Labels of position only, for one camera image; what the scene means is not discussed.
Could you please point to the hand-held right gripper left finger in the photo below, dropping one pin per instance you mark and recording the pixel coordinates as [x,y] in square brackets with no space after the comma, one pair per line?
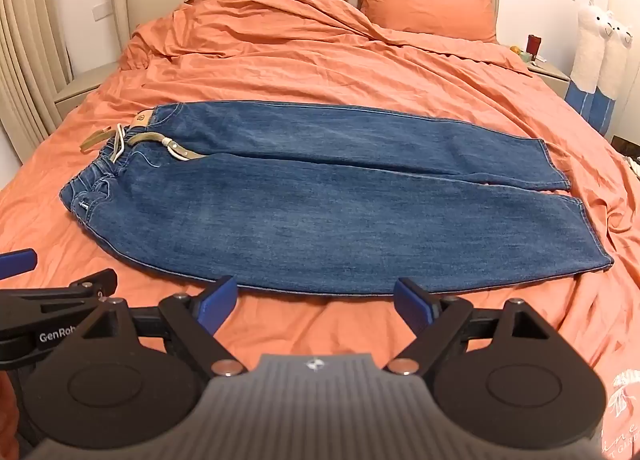
[218,304]

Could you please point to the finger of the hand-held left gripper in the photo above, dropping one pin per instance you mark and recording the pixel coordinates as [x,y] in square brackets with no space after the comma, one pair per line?
[17,264]
[95,282]

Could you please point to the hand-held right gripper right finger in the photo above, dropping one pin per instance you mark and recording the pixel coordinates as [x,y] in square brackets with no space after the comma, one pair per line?
[412,302]

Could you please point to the blue denim pants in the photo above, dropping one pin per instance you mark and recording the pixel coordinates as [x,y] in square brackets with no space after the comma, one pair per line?
[325,210]

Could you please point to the tan belt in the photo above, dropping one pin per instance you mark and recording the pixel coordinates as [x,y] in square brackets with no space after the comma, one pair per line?
[150,137]

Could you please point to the beige nightstand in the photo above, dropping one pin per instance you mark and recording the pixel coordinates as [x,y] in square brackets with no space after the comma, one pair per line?
[552,75]
[85,86]

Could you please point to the beige curtain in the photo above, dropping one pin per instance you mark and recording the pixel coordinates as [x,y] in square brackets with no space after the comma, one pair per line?
[27,50]

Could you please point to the orange duvet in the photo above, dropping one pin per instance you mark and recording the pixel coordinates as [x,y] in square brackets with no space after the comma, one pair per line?
[300,65]

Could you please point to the red cup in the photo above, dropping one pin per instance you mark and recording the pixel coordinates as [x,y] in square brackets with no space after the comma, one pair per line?
[534,46]

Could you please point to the white alpaca plush toy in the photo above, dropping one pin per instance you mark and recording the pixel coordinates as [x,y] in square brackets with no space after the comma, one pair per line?
[612,70]

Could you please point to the white rolled towel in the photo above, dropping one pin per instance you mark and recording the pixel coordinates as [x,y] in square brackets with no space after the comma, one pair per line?
[587,45]

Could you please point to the white wall switch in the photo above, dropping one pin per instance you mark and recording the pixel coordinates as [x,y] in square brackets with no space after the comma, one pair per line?
[101,11]

